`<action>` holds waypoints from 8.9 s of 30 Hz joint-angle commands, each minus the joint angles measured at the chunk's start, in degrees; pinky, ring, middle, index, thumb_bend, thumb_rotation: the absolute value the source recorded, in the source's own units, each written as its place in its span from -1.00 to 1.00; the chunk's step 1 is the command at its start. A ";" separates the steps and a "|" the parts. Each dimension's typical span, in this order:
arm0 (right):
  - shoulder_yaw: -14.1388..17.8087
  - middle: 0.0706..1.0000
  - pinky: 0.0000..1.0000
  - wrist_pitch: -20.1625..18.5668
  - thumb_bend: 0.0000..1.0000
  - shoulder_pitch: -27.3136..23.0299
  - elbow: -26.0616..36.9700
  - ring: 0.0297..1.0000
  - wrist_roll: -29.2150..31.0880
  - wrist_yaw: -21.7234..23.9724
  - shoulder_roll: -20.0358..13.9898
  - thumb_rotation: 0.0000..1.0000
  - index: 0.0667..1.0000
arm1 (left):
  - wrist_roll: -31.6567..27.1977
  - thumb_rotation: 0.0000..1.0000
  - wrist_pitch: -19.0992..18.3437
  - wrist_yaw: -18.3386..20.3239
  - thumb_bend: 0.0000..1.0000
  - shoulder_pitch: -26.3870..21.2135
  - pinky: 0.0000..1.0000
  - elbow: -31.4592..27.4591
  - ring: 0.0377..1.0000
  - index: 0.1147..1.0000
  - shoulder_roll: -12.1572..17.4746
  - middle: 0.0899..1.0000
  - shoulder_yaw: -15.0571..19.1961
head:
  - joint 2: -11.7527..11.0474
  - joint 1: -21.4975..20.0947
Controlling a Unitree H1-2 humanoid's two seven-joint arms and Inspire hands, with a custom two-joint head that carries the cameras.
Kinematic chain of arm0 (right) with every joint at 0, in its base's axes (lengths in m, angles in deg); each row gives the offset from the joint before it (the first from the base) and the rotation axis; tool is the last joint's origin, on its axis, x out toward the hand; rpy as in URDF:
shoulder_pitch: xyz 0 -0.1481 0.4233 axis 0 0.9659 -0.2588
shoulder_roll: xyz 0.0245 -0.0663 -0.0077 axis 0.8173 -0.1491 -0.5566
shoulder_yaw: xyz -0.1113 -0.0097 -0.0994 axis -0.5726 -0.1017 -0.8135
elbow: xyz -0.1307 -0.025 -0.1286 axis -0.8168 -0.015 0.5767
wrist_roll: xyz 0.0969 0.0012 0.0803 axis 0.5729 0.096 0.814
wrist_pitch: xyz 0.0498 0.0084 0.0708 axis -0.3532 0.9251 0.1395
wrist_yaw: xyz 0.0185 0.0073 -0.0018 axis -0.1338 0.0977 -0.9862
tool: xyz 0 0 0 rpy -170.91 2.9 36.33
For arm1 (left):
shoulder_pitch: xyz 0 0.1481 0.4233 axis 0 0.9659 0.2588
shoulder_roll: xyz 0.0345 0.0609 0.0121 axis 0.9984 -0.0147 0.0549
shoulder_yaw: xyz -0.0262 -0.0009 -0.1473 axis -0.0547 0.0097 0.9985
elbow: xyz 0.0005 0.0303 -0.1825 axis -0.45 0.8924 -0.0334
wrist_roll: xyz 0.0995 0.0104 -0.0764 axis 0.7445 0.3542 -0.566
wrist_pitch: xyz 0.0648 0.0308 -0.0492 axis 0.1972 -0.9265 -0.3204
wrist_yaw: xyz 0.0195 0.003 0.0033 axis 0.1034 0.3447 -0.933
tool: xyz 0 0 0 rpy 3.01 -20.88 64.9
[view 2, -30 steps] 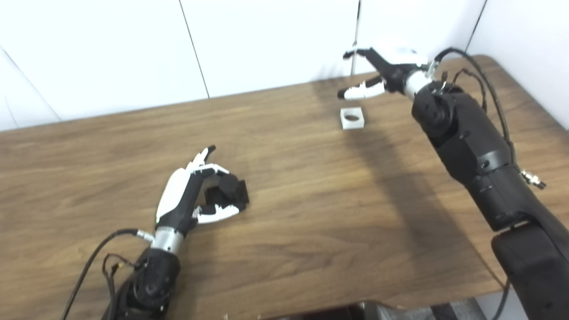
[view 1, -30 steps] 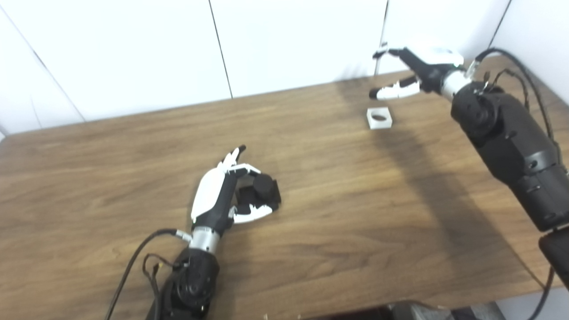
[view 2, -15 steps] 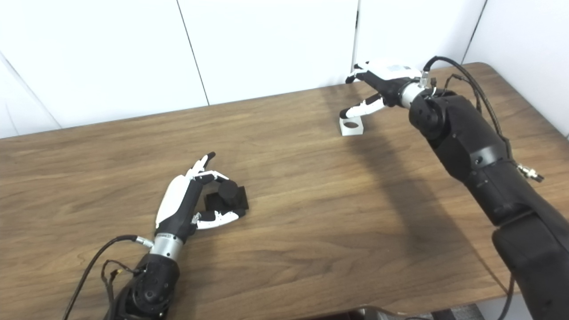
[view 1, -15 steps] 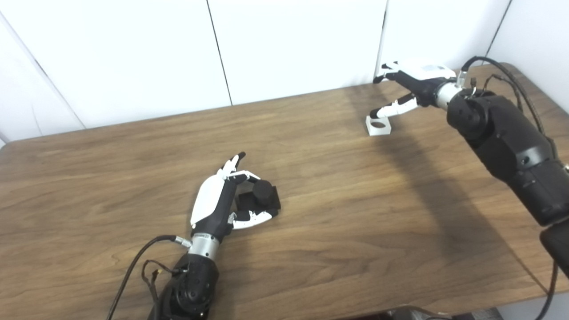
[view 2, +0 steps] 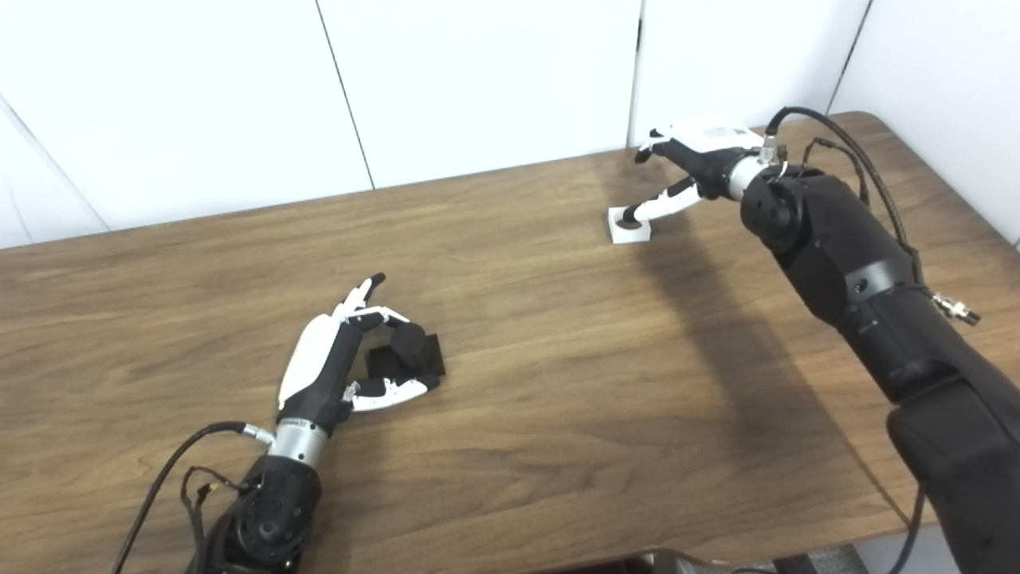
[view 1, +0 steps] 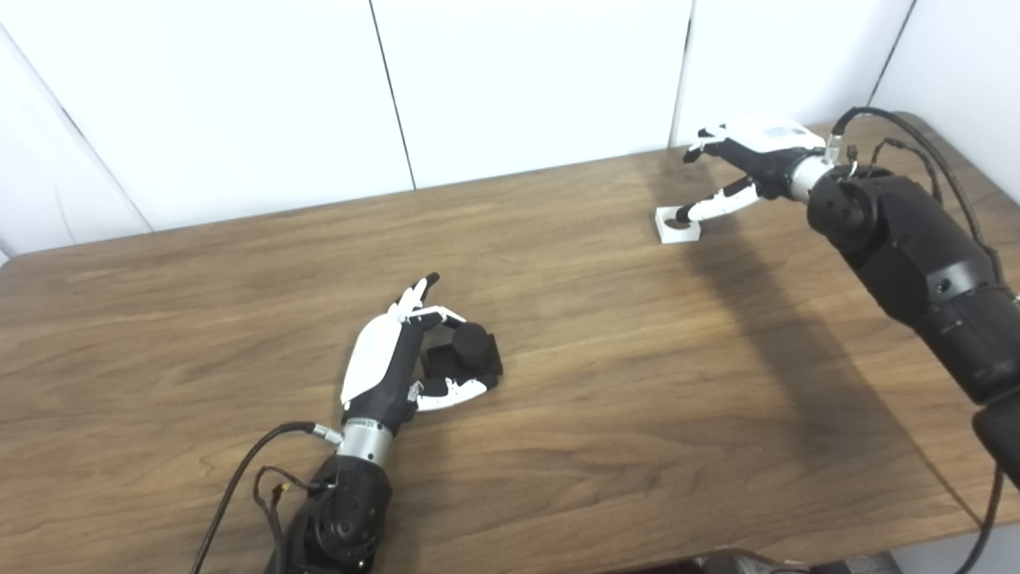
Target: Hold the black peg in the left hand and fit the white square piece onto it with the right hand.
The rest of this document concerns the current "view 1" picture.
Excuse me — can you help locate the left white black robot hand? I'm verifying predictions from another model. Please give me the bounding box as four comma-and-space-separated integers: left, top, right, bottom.
339, 273, 488, 465

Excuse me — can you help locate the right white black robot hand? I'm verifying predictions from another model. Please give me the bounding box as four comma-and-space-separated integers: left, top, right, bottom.
676, 118, 847, 224

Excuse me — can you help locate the black peg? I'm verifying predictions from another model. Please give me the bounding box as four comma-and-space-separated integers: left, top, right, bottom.
420, 322, 504, 391

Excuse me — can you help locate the white square piece with hole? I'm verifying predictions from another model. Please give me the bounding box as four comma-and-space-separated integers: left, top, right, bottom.
655, 206, 704, 243

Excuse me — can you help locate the glossy black robot torso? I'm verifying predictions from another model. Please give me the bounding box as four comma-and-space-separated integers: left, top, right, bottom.
637, 548, 806, 574

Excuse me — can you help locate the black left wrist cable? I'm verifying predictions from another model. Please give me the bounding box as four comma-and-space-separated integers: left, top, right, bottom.
191, 421, 343, 574

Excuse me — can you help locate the thin right arm wire bundle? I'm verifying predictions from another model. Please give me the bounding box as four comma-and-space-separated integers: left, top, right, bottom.
849, 137, 945, 204

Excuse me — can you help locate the thin arm wire bundle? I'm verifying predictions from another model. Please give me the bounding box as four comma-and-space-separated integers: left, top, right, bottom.
849, 137, 945, 204
253, 466, 320, 543

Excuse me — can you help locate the thin left arm wire bundle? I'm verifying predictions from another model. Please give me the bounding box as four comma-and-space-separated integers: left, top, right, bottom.
253, 466, 320, 543

